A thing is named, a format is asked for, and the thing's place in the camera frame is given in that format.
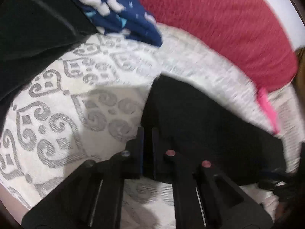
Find black pants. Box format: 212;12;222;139
141;75;286;185

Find white grey patterned bedsheet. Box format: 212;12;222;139
0;23;303;229

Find pink folded cloth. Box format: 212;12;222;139
256;86;280;135

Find red patterned pillow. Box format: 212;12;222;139
139;0;298;92

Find dark clothed person leg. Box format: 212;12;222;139
1;0;96;123

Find navy star print cloth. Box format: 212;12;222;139
73;0;162;47

